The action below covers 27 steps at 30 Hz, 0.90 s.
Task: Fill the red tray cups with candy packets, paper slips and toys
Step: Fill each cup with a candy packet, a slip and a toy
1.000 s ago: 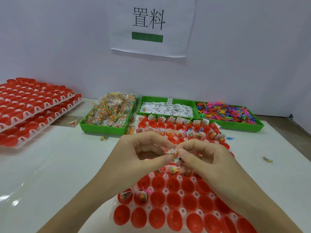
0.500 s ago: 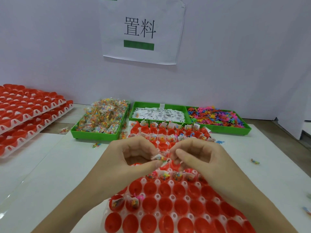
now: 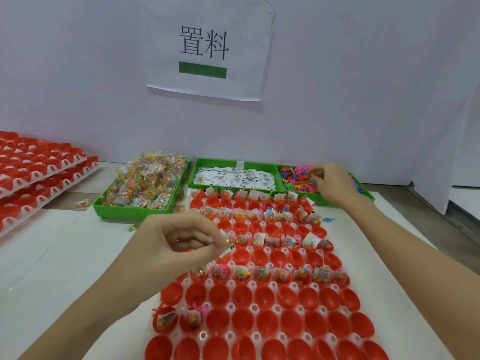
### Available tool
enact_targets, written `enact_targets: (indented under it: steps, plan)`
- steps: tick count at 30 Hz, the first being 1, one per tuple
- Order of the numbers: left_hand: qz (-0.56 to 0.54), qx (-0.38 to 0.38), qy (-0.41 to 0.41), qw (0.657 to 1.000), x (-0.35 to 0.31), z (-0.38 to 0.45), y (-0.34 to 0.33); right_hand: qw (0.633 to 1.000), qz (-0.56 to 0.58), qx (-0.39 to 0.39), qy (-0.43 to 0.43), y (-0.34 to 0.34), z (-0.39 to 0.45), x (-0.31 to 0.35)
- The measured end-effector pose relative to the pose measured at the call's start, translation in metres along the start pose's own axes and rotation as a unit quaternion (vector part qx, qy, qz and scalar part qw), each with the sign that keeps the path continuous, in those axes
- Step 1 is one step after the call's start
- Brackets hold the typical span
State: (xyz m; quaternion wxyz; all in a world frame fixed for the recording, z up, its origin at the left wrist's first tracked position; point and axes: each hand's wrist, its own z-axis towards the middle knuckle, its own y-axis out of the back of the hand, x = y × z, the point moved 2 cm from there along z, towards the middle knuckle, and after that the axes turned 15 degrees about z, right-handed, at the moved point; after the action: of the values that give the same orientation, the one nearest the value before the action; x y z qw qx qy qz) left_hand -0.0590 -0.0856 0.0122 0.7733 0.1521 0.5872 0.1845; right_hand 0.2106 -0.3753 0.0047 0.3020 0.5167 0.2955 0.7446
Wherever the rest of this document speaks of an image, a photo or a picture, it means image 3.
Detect person's right hand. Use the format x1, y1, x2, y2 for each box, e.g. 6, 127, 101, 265
310, 163, 367, 209

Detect person's left hand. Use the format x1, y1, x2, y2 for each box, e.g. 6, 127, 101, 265
138, 211, 230, 294

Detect small clear candy packet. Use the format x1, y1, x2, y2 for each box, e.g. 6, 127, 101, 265
219, 228, 236, 260

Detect person's right forearm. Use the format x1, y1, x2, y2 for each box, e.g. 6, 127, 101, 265
343, 200, 480, 360

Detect person's left forearm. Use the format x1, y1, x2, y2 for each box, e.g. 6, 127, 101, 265
17, 236, 166, 360

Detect pile of colourful plastic toys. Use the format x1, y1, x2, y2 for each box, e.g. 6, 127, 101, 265
279, 165, 366, 195

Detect white plastic capsule tray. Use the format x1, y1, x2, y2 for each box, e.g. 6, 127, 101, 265
144, 187, 391, 360

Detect scattered filled packets with slips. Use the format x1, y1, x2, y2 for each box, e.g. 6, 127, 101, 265
154, 186, 347, 332

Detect pile of white paper slips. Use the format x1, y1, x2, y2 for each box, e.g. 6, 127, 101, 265
193, 166, 276, 192

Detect green two-compartment plastic tray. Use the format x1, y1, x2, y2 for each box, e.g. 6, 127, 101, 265
187, 158, 376, 207

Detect pile of clear candy packets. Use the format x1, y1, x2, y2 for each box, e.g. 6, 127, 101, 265
102, 153, 188, 210

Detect group of red capsule halves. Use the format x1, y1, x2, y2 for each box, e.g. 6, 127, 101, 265
145, 188, 390, 360

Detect white board panel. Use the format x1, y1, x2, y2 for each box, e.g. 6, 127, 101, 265
410, 82, 480, 216

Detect white paper sign green bar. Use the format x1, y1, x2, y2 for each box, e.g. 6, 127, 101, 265
142, 0, 276, 102

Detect stack of red capsule trays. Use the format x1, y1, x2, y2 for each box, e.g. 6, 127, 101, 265
0, 131, 100, 238

